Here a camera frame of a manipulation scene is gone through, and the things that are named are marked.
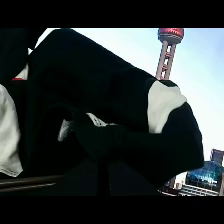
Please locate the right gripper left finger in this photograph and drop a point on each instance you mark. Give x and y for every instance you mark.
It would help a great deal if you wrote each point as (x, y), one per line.
(90, 185)

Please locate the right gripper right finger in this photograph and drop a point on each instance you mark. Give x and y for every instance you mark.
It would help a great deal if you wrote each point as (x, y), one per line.
(123, 185)

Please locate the black garment with white panels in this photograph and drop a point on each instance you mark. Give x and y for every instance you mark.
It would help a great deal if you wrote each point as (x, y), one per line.
(100, 83)

